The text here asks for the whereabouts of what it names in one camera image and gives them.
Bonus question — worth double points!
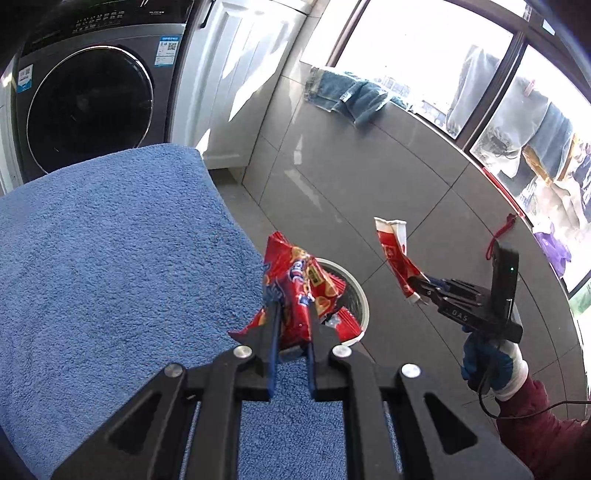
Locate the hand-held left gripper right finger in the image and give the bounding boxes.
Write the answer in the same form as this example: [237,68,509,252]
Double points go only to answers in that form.
[307,302,534,480]

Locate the person's right forearm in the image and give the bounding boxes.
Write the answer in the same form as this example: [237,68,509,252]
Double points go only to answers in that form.
[494,378,591,480]

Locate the blue terry towel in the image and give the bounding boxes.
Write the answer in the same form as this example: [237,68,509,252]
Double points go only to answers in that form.
[0,144,393,480]

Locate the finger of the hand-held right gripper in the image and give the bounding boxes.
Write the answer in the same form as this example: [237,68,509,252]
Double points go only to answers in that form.
[425,275,462,292]
[412,281,446,309]

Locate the red snack wrapper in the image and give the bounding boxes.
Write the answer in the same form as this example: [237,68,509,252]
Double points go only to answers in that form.
[228,231,365,352]

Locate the crushed red white paper cup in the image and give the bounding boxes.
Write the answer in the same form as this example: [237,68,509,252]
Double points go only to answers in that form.
[374,217,430,303]

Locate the round white trash bin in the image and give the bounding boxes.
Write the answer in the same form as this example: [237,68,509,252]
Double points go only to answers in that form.
[310,258,370,347]

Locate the white cabinet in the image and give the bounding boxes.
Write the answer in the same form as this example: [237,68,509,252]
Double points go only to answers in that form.
[171,0,310,169]

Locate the window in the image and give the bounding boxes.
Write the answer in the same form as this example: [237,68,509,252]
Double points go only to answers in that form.
[300,0,591,296]

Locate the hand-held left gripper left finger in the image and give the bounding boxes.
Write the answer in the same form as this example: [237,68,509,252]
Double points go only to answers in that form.
[51,300,282,480]

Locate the black cable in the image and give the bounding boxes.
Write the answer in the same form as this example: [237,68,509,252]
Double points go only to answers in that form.
[478,342,591,421]

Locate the hanging grey clothing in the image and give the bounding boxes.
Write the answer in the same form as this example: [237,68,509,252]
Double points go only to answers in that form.
[445,44,591,185]

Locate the dark grey washing machine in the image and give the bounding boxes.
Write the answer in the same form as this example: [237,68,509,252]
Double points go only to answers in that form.
[11,0,208,183]

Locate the purple bag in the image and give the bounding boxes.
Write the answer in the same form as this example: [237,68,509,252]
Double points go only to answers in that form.
[533,222,573,278]

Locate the red lanyard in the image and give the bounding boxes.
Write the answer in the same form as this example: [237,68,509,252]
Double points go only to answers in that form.
[485,213,517,261]

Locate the blue jeans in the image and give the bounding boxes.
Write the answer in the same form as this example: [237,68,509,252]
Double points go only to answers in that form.
[305,67,411,127]

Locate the person's right hand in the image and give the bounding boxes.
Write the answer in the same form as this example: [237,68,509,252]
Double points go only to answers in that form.
[462,330,529,402]

